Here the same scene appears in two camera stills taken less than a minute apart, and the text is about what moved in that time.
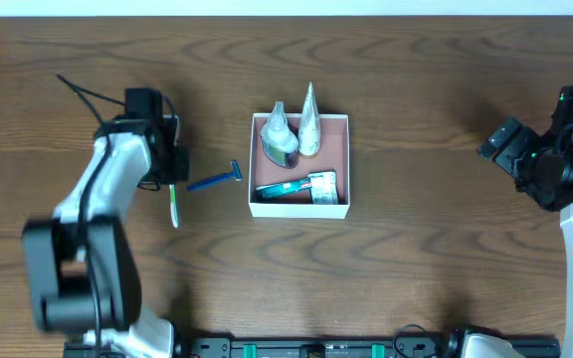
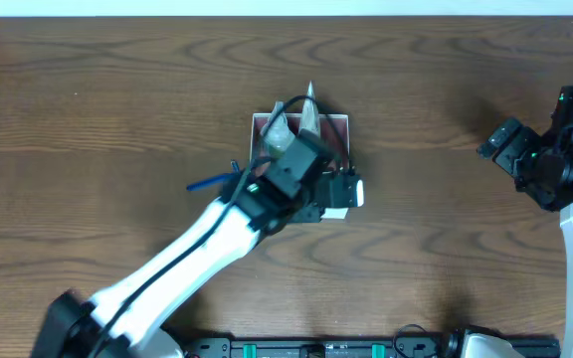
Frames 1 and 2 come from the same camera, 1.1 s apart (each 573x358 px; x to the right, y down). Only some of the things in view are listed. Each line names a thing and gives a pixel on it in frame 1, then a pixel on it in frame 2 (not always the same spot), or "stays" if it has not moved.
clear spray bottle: x=279 y=141 stays
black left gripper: x=176 y=162 -> x=292 y=140
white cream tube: x=309 y=127 stays
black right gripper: x=501 y=144 stays
